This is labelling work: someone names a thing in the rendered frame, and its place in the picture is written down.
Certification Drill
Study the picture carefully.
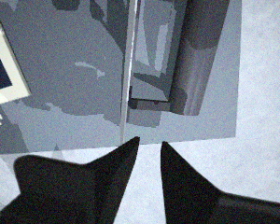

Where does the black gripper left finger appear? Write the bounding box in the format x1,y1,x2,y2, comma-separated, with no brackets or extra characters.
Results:
13,136,140,224

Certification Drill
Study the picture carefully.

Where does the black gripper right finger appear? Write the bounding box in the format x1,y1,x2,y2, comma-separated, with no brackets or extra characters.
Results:
161,141,280,224

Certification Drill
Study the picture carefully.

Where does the white square tile with dark blue square center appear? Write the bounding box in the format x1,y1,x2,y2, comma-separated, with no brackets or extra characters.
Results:
0,24,31,104

